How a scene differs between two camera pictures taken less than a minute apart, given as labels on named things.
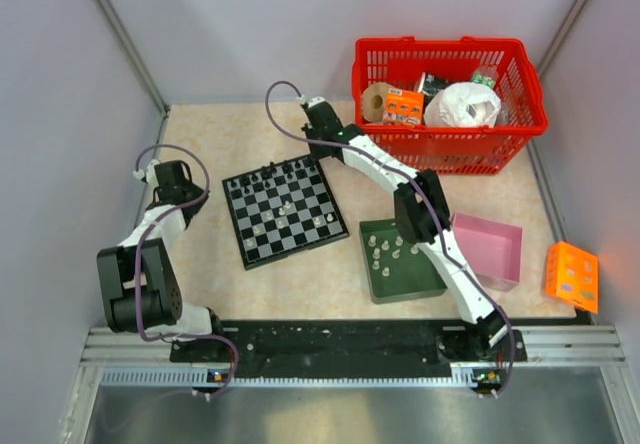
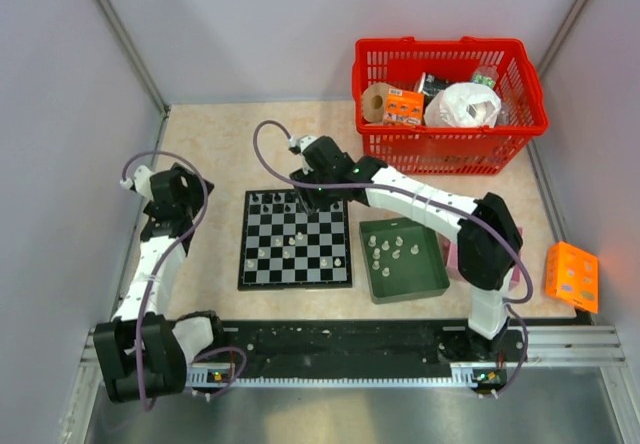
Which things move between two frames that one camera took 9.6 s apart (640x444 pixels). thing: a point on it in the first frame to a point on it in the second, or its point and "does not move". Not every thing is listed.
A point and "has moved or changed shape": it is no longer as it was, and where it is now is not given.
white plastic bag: x=463 y=105 does not move
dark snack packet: x=430 y=85 does not move
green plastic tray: x=396 y=268 does not move
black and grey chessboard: x=283 y=209 has moved or changed shape
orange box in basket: x=403 y=107 does not move
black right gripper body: x=317 y=150 to x=314 y=199
